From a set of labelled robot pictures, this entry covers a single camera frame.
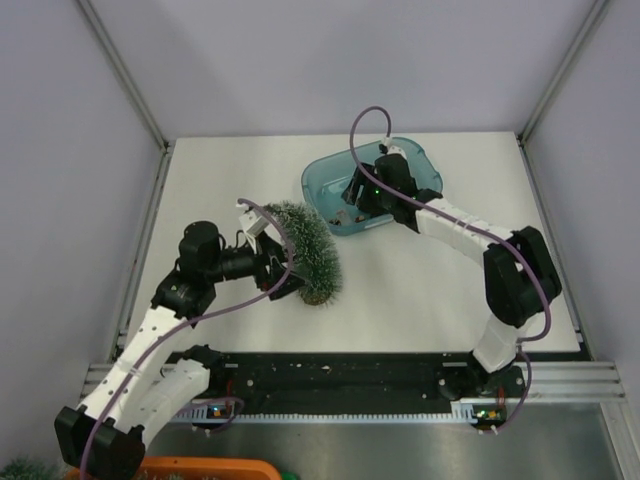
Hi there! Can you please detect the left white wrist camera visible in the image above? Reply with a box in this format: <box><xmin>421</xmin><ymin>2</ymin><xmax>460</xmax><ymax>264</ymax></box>
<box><xmin>239</xmin><ymin>208</ymin><xmax>270</xmax><ymax>241</ymax></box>

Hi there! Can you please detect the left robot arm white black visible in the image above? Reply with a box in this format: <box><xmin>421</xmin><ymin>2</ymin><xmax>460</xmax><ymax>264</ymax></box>
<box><xmin>54</xmin><ymin>211</ymin><xmax>303</xmax><ymax>479</ymax></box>

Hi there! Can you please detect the orange plastic bin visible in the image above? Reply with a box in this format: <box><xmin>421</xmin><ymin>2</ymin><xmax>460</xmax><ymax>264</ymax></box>
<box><xmin>67</xmin><ymin>455</ymin><xmax>284</xmax><ymax>480</ymax></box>

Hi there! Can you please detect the teal plastic tray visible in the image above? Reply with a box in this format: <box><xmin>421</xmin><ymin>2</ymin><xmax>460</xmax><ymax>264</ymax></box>
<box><xmin>301</xmin><ymin>137</ymin><xmax>443</xmax><ymax>236</ymax></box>

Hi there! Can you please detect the right aluminium frame post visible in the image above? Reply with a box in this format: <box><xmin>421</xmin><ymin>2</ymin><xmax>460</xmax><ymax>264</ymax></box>
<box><xmin>517</xmin><ymin>0</ymin><xmax>613</xmax><ymax>149</ymax></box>

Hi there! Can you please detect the purple cable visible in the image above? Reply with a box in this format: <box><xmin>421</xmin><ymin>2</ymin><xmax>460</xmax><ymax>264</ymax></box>
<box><xmin>348</xmin><ymin>105</ymin><xmax>554</xmax><ymax>435</ymax></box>
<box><xmin>77</xmin><ymin>197</ymin><xmax>295</xmax><ymax>476</ymax></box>

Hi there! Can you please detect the aluminium frame post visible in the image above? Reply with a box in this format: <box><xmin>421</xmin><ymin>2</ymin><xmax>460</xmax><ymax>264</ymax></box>
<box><xmin>73</xmin><ymin>0</ymin><xmax>169</xmax><ymax>153</ymax></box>
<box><xmin>517</xmin><ymin>0</ymin><xmax>613</xmax><ymax>149</ymax></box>

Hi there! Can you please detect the white cable duct strip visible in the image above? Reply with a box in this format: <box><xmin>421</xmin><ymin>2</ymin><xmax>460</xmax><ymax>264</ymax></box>
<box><xmin>177</xmin><ymin>399</ymin><xmax>481</xmax><ymax>426</ymax></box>

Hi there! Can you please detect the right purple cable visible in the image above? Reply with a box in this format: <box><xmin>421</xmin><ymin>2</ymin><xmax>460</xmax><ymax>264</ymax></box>
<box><xmin>348</xmin><ymin>105</ymin><xmax>554</xmax><ymax>435</ymax></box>

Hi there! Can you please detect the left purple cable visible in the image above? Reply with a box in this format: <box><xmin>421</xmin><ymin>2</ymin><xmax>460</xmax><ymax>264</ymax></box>
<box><xmin>77</xmin><ymin>197</ymin><xmax>295</xmax><ymax>476</ymax></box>

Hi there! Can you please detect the spare green tree corner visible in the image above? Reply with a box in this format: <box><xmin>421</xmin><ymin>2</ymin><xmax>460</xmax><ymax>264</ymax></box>
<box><xmin>1</xmin><ymin>456</ymin><xmax>63</xmax><ymax>480</ymax></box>

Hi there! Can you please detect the left aluminium frame post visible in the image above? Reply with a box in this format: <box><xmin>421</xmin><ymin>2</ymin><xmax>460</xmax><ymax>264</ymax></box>
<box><xmin>73</xmin><ymin>0</ymin><xmax>169</xmax><ymax>153</ymax></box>

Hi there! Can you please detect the small green christmas tree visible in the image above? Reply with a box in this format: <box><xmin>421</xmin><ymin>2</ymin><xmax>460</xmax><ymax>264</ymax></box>
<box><xmin>265</xmin><ymin>200</ymin><xmax>343</xmax><ymax>306</ymax></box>

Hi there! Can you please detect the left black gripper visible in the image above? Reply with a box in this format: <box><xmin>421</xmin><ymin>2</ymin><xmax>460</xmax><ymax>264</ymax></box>
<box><xmin>205</xmin><ymin>231</ymin><xmax>310</xmax><ymax>299</ymax></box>

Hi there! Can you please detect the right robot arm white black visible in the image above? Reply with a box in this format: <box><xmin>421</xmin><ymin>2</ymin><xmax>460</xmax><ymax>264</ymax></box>
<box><xmin>343</xmin><ymin>153</ymin><xmax>562</xmax><ymax>396</ymax></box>

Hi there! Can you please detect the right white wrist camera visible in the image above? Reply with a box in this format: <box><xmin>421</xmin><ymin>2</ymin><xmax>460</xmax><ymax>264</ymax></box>
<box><xmin>379</xmin><ymin>136</ymin><xmax>406</xmax><ymax>158</ymax></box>

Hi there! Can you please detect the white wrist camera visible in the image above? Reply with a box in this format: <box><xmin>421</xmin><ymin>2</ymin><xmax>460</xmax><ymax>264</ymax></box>
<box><xmin>379</xmin><ymin>136</ymin><xmax>406</xmax><ymax>158</ymax></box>
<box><xmin>239</xmin><ymin>208</ymin><xmax>270</xmax><ymax>241</ymax></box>

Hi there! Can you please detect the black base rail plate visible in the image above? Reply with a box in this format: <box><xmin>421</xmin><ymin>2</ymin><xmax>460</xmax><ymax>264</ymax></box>
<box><xmin>205</xmin><ymin>352</ymin><xmax>526</xmax><ymax>400</ymax></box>

